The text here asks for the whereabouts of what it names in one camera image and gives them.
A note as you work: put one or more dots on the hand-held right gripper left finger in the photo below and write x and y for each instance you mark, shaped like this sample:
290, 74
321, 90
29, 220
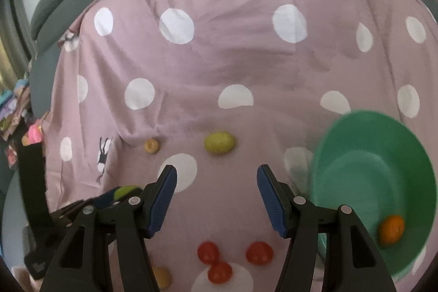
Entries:
160, 206

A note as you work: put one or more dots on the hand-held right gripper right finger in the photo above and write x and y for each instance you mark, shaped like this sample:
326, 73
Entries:
270, 203

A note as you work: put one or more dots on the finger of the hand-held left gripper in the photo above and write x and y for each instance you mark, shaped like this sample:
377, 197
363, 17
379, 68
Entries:
102, 199

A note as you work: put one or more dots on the red tomato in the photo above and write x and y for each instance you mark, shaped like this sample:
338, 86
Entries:
220, 272
208, 251
259, 253

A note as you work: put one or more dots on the small yellow-orange fruit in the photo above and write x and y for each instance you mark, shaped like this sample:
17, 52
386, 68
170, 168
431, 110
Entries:
152, 145

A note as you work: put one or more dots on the small yellow fruit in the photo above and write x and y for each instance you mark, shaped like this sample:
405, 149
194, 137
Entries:
162, 276

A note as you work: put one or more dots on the large green lime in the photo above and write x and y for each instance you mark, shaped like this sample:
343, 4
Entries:
220, 142

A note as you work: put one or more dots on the green plastic bowl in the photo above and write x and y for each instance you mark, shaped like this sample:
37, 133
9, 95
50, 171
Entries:
359, 169

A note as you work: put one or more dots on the orange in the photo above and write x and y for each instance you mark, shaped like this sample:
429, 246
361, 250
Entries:
391, 228

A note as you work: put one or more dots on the pile of colourful toys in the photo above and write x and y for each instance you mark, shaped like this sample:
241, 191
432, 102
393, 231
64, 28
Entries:
17, 107

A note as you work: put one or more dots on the pink plush toy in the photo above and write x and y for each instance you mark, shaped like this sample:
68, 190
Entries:
22, 278

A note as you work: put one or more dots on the pink polka dot blanket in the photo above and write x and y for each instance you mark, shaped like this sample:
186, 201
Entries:
219, 56

